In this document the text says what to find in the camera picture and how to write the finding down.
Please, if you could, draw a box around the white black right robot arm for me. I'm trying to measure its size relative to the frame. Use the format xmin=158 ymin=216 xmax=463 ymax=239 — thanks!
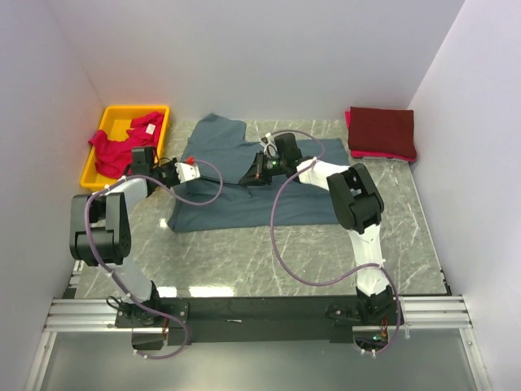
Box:
xmin=239 ymin=131 xmax=396 ymax=325

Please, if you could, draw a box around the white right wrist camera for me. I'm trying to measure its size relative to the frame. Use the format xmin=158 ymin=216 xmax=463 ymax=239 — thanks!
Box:
xmin=260 ymin=134 xmax=278 ymax=158

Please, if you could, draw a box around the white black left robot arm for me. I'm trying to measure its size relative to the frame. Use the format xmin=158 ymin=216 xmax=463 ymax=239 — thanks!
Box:
xmin=69 ymin=147 xmax=181 ymax=327

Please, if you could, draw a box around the yellow plastic bin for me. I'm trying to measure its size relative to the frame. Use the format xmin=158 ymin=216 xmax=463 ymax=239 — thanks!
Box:
xmin=80 ymin=105 xmax=170 ymax=191

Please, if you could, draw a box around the folded maroon t shirt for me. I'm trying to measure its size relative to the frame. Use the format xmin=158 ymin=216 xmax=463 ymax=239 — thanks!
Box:
xmin=348 ymin=106 xmax=418 ymax=160

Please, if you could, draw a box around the blue-grey t shirt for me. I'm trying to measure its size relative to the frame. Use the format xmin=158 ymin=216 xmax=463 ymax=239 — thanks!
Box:
xmin=168 ymin=114 xmax=337 ymax=233

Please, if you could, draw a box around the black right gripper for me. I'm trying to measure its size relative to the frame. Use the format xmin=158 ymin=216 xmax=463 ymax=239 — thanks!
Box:
xmin=239 ymin=152 xmax=287 ymax=187

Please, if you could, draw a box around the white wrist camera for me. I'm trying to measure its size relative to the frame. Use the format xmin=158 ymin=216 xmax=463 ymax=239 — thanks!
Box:
xmin=260 ymin=134 xmax=278 ymax=158
xmin=174 ymin=158 xmax=201 ymax=183

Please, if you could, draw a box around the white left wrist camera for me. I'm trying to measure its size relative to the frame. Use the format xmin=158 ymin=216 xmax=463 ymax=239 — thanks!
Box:
xmin=174 ymin=158 xmax=201 ymax=183

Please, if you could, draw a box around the crumpled red t shirt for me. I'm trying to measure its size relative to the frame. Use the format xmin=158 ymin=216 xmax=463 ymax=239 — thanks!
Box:
xmin=89 ymin=112 xmax=164 ymax=179

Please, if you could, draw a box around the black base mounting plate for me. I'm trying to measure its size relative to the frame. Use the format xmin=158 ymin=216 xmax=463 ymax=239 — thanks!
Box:
xmin=115 ymin=295 xmax=403 ymax=345

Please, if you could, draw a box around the aluminium extrusion rail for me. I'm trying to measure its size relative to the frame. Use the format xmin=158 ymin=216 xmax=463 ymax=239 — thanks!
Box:
xmin=24 ymin=296 xmax=493 ymax=390

